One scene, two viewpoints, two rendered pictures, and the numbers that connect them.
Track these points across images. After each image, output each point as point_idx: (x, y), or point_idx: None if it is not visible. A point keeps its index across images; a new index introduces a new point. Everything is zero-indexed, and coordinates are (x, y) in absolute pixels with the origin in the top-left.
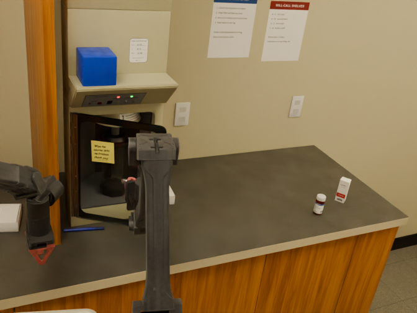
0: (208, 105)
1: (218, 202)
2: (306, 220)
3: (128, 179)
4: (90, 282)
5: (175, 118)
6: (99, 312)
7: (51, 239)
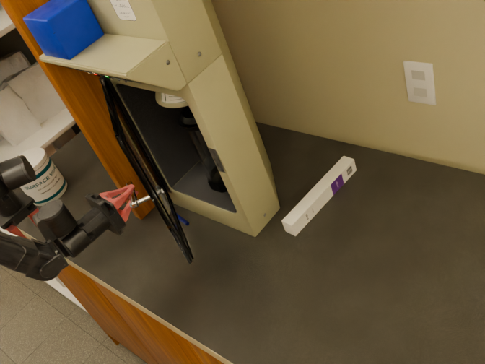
0: (475, 76)
1: (351, 272)
2: None
3: (122, 188)
4: (100, 280)
5: (408, 88)
6: (143, 313)
7: (1, 224)
